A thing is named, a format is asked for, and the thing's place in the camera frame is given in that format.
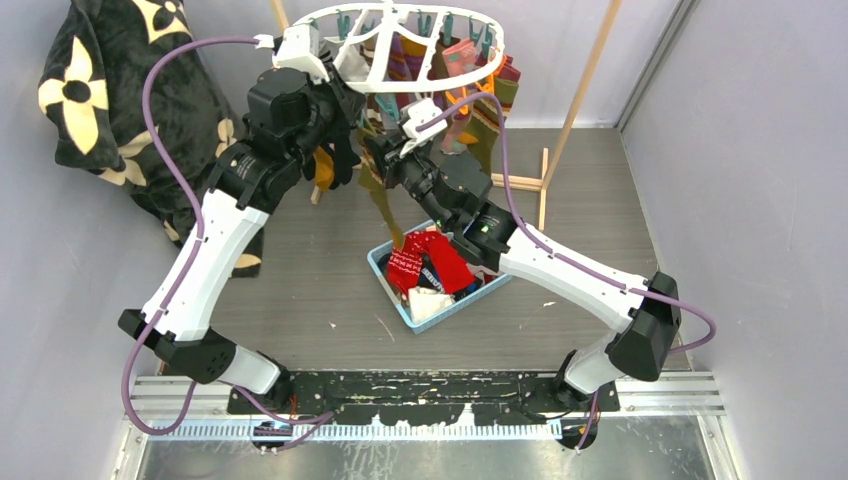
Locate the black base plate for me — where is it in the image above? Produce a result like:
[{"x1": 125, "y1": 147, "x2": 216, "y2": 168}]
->
[{"x1": 227, "y1": 369, "x2": 621, "y2": 428}]

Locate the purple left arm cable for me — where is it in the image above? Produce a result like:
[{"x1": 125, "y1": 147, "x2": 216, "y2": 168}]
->
[{"x1": 121, "y1": 36, "x2": 276, "y2": 437}]

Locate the maroon purple striped sock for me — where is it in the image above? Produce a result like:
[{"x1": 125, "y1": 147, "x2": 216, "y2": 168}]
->
[{"x1": 387, "y1": 33, "x2": 427, "y2": 95}]

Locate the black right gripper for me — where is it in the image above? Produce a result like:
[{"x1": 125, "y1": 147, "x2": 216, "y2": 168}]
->
[{"x1": 364, "y1": 133, "x2": 453, "y2": 232}]

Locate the green orange striped sock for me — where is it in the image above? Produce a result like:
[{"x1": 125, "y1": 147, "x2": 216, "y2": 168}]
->
[{"x1": 465, "y1": 77, "x2": 519, "y2": 174}]

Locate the white sock in basket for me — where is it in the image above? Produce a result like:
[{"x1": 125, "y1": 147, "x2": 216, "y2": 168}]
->
[{"x1": 407, "y1": 287, "x2": 455, "y2": 325}]

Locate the wooden rack frame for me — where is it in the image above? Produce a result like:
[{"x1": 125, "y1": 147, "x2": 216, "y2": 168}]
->
[{"x1": 271, "y1": 0, "x2": 624, "y2": 232}]

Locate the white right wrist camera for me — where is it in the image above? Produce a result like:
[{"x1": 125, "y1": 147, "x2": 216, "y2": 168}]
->
[{"x1": 399, "y1": 97, "x2": 448, "y2": 157}]

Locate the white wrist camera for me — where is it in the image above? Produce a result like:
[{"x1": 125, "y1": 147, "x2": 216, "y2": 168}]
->
[
  {"x1": 253, "y1": 24, "x2": 330, "y2": 83},
  {"x1": 399, "y1": 97, "x2": 448, "y2": 157}
]

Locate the olive green sock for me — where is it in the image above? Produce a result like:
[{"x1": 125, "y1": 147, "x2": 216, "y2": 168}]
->
[{"x1": 357, "y1": 128, "x2": 405, "y2": 250}]

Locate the dark navy plain sock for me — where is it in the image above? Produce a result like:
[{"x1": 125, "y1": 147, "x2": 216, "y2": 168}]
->
[{"x1": 329, "y1": 135, "x2": 361, "y2": 190}]

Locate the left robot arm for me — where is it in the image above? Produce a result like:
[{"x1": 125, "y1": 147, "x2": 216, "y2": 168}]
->
[{"x1": 118, "y1": 66, "x2": 365, "y2": 413}]

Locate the brown white orange sock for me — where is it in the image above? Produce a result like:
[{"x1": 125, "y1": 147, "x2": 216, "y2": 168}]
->
[{"x1": 313, "y1": 146, "x2": 335, "y2": 192}]

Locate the red white patterned sock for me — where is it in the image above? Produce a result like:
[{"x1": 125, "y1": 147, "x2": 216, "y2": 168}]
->
[{"x1": 387, "y1": 231, "x2": 428, "y2": 294}]

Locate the pink hanging sock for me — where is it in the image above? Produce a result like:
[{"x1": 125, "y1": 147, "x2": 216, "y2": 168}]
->
[{"x1": 440, "y1": 38, "x2": 477, "y2": 155}]

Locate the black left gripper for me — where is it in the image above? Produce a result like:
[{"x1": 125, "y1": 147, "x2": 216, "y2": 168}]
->
[{"x1": 289, "y1": 63, "x2": 365, "y2": 171}]

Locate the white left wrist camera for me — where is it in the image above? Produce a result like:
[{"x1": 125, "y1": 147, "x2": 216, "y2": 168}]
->
[{"x1": 253, "y1": 24, "x2": 330, "y2": 83}]

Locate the light blue plastic basket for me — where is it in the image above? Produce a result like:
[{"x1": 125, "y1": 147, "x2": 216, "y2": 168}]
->
[{"x1": 367, "y1": 221, "x2": 511, "y2": 334}]

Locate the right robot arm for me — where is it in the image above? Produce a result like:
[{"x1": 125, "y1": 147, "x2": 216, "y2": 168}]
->
[{"x1": 365, "y1": 133, "x2": 681, "y2": 411}]

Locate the white clip hanger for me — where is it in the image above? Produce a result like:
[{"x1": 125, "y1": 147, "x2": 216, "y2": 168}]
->
[{"x1": 288, "y1": 1, "x2": 509, "y2": 94}]

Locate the black floral blanket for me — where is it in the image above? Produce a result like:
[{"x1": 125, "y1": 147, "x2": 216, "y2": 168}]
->
[{"x1": 38, "y1": 1, "x2": 247, "y2": 246}]

